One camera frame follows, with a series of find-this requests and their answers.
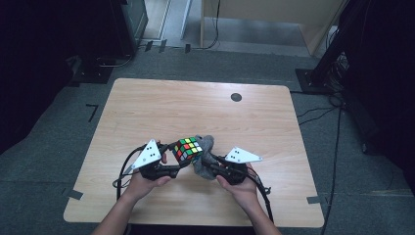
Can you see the black metal stand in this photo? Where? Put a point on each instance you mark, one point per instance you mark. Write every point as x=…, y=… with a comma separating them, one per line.
x=326, y=62

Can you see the dark cabinet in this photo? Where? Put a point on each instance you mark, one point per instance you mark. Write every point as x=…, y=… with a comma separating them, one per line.
x=130, y=23

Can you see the person's right hand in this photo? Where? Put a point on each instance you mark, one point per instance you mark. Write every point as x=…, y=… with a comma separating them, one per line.
x=244, y=194

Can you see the multicoloured puzzle cube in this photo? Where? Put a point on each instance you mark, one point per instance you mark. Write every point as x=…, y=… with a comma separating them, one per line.
x=187, y=150

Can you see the grey fluffy cloth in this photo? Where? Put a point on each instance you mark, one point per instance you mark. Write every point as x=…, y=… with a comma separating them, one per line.
x=207, y=143

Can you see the person's left hand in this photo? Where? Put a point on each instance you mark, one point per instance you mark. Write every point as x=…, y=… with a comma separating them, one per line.
x=140, y=187

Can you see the light wooden desk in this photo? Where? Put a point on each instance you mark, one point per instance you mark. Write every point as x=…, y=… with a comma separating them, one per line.
x=277, y=13

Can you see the grey floor tape piece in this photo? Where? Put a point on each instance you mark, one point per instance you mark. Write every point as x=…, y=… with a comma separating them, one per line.
x=74, y=194
x=314, y=199

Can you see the black stand base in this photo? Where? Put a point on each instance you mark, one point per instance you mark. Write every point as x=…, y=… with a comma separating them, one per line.
x=93, y=73

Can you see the dark curtain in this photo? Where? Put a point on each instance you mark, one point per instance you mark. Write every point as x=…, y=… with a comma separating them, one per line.
x=39, y=65
x=388, y=81

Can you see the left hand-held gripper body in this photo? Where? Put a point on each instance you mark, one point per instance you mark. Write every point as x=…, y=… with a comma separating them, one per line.
x=148, y=156

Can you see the dark round table grommet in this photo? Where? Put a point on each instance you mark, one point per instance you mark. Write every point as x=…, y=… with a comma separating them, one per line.
x=236, y=97

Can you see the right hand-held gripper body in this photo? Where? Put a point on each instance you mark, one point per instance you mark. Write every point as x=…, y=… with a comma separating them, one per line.
x=236, y=171

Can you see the black angled floor tape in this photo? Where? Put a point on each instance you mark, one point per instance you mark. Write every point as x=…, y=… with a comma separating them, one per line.
x=94, y=111

